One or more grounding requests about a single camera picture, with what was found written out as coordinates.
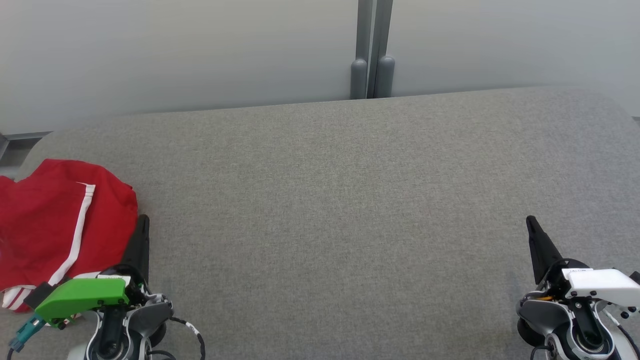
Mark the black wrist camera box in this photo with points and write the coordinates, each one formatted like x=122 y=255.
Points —
x=635 y=278
x=39 y=295

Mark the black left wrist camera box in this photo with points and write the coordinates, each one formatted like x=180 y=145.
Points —
x=39 y=295

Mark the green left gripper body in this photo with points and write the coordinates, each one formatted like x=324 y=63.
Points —
x=80 y=297

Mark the red shorts with white stripe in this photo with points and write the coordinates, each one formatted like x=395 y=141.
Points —
x=45 y=215

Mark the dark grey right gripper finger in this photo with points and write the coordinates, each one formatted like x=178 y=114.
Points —
x=542 y=250

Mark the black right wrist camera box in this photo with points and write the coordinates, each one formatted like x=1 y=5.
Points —
x=635 y=278

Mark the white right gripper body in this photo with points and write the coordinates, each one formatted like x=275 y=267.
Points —
x=605 y=285

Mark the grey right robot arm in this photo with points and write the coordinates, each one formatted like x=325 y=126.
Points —
x=542 y=312

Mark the grey metal cart frame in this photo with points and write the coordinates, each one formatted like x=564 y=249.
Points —
x=20 y=145

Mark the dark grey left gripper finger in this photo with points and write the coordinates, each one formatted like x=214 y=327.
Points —
x=140 y=245

